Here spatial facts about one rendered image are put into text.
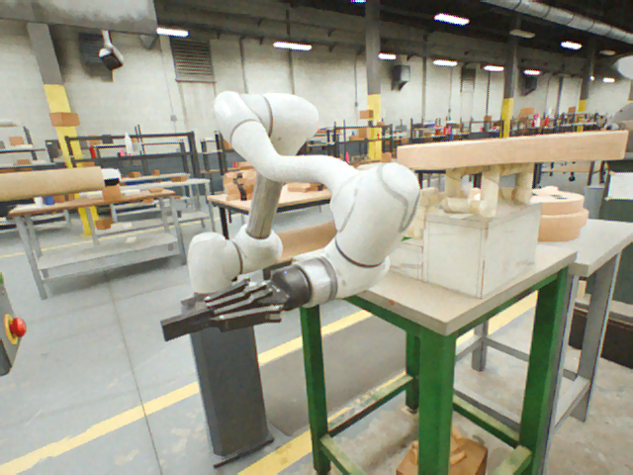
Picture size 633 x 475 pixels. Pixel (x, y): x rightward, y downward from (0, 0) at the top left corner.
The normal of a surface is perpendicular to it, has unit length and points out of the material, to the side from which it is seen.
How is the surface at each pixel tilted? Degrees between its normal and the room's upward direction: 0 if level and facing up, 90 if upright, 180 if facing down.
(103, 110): 90
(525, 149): 90
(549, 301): 90
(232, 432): 90
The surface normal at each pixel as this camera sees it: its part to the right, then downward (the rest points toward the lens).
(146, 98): 0.56, 0.20
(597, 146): -0.44, 0.29
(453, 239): -0.80, 0.23
